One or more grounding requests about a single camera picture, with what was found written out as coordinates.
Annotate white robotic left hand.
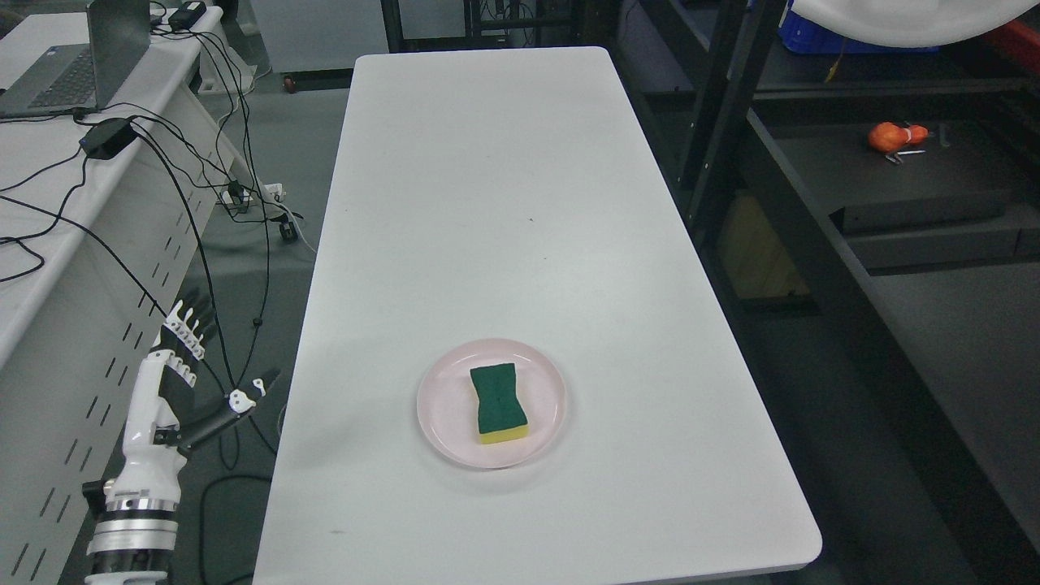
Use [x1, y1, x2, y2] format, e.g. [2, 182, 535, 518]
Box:
[97, 295, 281, 514]

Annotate green and yellow sponge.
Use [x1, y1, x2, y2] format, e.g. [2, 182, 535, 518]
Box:
[470, 362, 530, 446]

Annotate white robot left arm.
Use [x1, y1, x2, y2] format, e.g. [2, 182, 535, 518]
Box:
[83, 497, 179, 584]

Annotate orange toy on shelf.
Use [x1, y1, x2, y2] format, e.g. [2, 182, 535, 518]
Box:
[868, 121, 931, 154]

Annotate white side desk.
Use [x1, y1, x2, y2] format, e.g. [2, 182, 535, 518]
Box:
[1, 7, 257, 584]

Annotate white power strip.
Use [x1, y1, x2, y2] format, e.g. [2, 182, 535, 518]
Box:
[218, 183, 287, 215]

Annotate pink plate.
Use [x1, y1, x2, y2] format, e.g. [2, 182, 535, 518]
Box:
[416, 338, 570, 470]

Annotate black power adapter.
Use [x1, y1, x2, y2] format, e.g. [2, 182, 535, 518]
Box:
[167, 1, 208, 33]
[79, 116, 139, 160]

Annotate grey laptop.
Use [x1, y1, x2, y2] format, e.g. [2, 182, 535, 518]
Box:
[1, 1, 151, 119]

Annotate black metal shelving rack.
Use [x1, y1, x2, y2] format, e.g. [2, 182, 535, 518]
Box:
[610, 1, 1038, 584]

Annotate blue plastic bin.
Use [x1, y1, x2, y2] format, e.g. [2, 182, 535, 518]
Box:
[778, 2, 939, 55]

